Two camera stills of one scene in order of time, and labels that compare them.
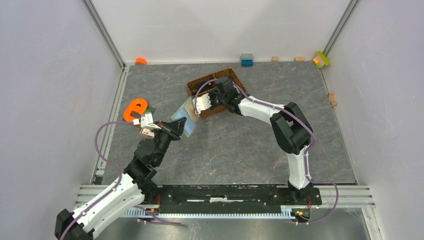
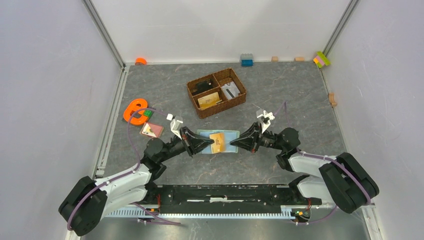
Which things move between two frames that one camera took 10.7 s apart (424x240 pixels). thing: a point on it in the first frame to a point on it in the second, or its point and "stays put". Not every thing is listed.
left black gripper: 178,125 to 190,139
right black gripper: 210,96 to 250,140
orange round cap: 140,61 stays put
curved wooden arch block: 332,99 stays put
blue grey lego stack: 247,60 stays put
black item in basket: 208,86 stays put
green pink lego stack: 320,59 stays put
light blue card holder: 182,112 to 229,136
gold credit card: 190,108 to 218,145
